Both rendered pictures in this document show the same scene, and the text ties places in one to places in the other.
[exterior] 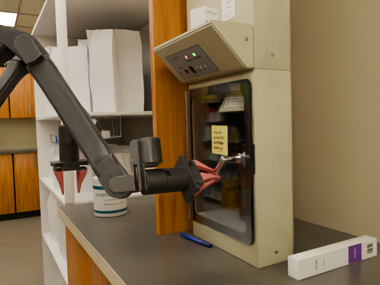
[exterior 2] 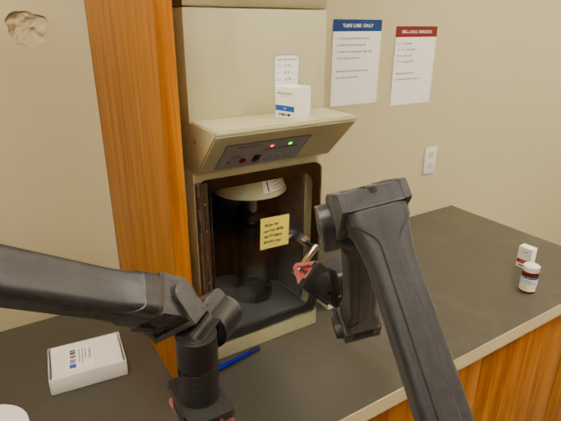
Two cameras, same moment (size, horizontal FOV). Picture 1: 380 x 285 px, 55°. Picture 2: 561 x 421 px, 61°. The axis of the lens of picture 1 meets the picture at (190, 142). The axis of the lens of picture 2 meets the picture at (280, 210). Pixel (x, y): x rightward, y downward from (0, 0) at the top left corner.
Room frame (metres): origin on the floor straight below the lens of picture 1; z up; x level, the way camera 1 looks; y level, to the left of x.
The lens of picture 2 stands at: (1.02, 0.91, 1.68)
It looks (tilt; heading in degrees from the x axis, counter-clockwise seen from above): 21 degrees down; 266
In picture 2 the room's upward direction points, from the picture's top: straight up
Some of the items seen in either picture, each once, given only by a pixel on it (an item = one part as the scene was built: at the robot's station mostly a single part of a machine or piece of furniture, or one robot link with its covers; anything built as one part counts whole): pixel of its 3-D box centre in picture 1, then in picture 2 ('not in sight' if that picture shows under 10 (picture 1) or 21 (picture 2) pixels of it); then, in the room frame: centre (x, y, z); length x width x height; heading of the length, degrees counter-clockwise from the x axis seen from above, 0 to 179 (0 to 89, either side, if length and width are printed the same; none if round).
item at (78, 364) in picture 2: not in sight; (87, 361); (1.40, -0.01, 0.96); 0.16 x 0.12 x 0.04; 22
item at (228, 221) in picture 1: (216, 159); (265, 254); (0.99, -0.07, 1.19); 0.30 x 0.01 x 0.40; 28
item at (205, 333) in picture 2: (70, 134); (199, 345); (1.10, 0.36, 1.27); 0.07 x 0.06 x 0.07; 69
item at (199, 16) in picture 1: (204, 22); (292, 101); (0.93, -0.05, 1.54); 0.05 x 0.05 x 0.06; 45
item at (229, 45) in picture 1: (197, 56); (276, 143); (0.97, -0.03, 1.46); 0.32 x 0.12 x 0.10; 29
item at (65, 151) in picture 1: (69, 154); (199, 383); (1.10, 0.36, 1.20); 0.10 x 0.07 x 0.07; 118
